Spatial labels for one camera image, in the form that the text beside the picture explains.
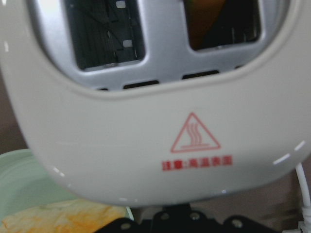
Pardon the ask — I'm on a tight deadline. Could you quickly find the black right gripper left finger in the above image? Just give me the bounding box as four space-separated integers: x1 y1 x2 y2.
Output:
95 217 151 233

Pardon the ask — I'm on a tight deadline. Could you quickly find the light green plate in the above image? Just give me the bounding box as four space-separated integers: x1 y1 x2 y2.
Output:
0 149 134 221

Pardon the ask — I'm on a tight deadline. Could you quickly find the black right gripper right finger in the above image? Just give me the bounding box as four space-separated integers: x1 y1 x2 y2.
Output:
219 215 270 233

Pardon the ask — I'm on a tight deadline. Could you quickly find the white two-slot toaster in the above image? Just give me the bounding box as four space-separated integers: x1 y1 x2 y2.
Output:
0 0 311 207

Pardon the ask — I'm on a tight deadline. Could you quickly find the yellow toast in toaster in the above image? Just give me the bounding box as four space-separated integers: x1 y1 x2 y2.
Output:
183 0 225 50

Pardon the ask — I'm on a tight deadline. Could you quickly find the yellow toast slice on plate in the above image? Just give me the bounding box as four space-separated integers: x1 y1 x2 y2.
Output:
0 199 127 233

